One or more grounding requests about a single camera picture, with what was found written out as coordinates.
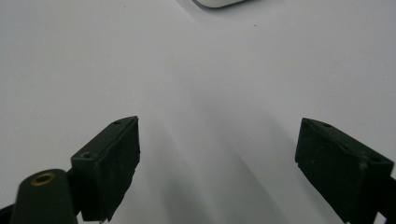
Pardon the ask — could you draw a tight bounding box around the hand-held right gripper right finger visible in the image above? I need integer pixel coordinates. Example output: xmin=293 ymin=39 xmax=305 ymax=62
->
xmin=294 ymin=117 xmax=395 ymax=224

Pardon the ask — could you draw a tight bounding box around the white rounded object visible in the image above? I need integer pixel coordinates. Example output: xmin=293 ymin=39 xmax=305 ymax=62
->
xmin=191 ymin=0 xmax=250 ymax=9

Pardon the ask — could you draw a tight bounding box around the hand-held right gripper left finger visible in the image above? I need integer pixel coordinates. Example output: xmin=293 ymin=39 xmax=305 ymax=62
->
xmin=70 ymin=116 xmax=141 ymax=223

